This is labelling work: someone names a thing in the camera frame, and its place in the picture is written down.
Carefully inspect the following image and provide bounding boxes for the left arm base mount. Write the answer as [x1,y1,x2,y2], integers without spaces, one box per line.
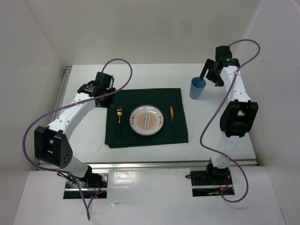
[57,172,108,199]

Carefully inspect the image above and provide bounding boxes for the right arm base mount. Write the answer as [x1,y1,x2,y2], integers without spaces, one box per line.
[185,171,235,197]

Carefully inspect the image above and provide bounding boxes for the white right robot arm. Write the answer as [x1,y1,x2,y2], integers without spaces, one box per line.
[200,45,258,185]

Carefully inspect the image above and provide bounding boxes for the blue plastic cup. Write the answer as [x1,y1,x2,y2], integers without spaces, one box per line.
[189,77,206,99]

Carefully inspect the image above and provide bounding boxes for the gold knife dark handle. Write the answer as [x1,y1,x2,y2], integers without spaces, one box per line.
[170,106,176,137]

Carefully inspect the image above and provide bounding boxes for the gold fork dark handle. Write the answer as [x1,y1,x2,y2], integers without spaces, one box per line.
[117,106,122,137]

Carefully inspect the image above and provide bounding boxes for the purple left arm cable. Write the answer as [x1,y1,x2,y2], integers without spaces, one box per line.
[22,58,134,221]

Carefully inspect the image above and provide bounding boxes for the white plate orange sunburst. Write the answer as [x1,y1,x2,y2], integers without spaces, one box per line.
[129,105,165,136]

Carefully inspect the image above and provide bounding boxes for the dark green cloth placemat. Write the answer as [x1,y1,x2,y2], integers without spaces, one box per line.
[105,88,188,149]

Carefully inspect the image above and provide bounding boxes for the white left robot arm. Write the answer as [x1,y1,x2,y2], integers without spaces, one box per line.
[34,72,116,187]

